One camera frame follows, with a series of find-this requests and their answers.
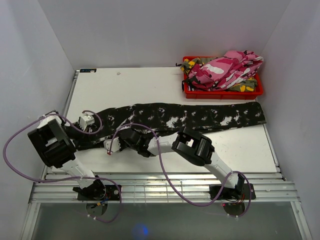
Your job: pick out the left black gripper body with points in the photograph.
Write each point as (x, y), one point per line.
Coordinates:
(76, 136)

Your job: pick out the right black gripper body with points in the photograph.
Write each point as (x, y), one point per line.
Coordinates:
(124, 144)

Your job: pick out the black white splatter trousers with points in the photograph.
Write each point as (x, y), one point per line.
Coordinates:
(167, 118)

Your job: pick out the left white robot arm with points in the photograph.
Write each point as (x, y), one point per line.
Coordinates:
(56, 149)

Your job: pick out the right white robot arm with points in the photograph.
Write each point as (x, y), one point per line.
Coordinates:
(194, 147)

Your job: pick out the pink camouflage trousers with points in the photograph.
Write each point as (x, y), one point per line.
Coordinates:
(245, 60)

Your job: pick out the small blue label sticker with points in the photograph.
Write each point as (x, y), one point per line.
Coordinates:
(88, 70)

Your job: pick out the red plastic bin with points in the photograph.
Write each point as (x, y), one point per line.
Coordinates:
(224, 95)

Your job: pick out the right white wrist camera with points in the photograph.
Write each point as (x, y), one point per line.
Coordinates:
(112, 145)

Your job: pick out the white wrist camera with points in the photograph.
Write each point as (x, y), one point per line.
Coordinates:
(112, 145)
(85, 121)

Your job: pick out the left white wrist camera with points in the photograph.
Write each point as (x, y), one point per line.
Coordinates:
(85, 121)

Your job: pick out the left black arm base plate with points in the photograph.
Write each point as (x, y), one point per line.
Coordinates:
(112, 194)

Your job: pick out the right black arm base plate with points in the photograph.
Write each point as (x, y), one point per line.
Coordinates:
(244, 192)

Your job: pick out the aluminium rail frame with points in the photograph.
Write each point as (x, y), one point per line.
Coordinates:
(248, 149)

